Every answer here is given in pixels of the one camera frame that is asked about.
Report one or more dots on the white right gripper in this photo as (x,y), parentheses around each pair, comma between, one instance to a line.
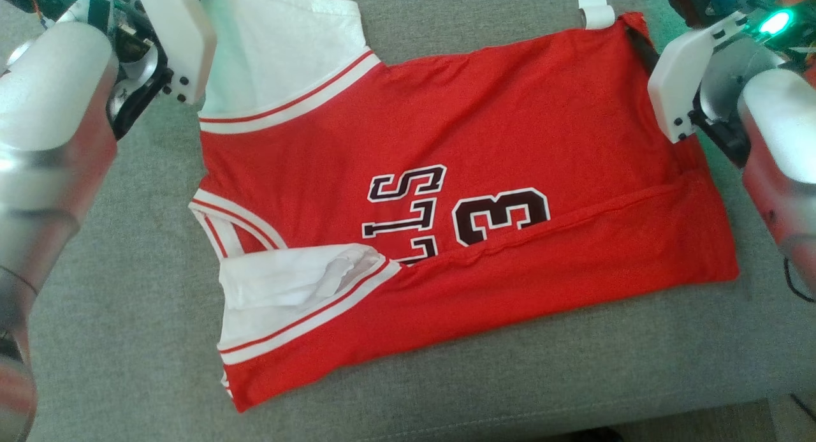
(685,72)

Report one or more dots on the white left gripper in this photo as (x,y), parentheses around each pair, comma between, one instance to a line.
(182,40)

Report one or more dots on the red basketball jersey white sleeves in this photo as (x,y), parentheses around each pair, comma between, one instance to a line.
(510,123)

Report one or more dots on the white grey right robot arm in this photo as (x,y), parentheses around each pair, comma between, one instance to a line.
(784,129)

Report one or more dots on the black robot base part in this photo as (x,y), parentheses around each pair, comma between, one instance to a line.
(586,437)

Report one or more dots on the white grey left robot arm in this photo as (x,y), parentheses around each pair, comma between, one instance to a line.
(44,142)

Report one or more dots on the large grey sofa seat cushion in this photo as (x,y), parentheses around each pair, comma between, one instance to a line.
(127,270)

